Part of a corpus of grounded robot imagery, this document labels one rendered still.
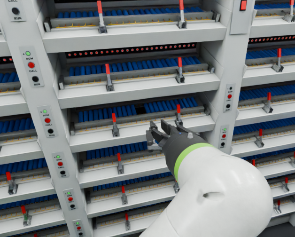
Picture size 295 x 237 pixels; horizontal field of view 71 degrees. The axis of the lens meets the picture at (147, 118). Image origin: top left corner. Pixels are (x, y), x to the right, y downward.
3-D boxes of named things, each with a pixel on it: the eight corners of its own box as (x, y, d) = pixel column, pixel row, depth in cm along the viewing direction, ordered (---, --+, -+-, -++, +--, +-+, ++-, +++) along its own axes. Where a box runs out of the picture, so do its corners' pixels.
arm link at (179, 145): (222, 134, 36) (172, 143, 34) (222, 193, 39) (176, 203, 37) (205, 125, 42) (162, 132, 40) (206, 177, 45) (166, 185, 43)
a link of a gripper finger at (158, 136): (174, 152, 48) (169, 154, 48) (155, 138, 58) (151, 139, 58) (174, 136, 47) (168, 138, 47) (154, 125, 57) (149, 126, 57)
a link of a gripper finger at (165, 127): (166, 125, 58) (169, 124, 58) (160, 119, 64) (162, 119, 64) (167, 135, 58) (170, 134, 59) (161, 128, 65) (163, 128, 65)
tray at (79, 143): (213, 130, 92) (219, 114, 85) (71, 153, 81) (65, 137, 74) (195, 101, 105) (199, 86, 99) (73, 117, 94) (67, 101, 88)
